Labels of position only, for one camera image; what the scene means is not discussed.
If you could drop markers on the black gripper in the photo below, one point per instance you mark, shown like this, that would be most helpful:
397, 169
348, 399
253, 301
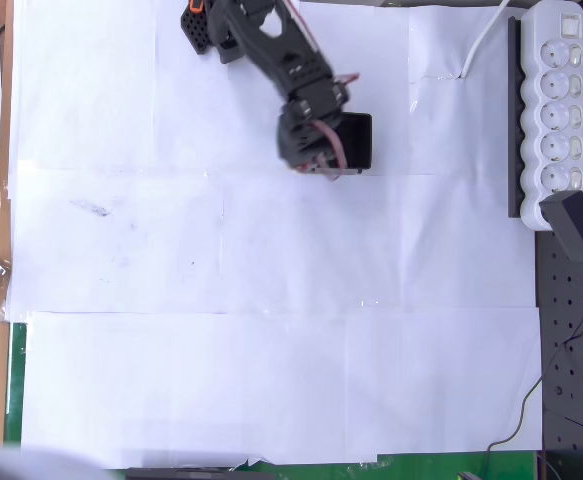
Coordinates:
305, 156

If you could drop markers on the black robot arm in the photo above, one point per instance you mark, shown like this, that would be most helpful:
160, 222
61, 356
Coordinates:
271, 40

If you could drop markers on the black open box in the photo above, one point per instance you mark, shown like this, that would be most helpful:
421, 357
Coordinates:
361, 140

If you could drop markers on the white power strip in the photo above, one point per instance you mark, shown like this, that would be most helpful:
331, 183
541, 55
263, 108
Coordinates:
553, 130

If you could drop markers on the white paper table cover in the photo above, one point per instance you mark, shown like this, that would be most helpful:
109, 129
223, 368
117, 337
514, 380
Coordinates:
271, 375

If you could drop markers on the black power adapter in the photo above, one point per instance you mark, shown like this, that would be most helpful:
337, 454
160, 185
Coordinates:
571, 225

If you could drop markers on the flat black device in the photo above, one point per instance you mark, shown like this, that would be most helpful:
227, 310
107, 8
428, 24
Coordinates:
181, 474

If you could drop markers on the black pegboard panel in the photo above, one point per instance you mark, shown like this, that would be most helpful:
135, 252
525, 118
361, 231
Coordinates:
581, 380

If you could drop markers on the green cutting mat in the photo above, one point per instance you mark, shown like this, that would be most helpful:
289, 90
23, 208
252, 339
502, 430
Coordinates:
16, 390

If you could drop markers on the grey blurred object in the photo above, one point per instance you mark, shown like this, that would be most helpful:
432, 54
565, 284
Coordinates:
21, 465

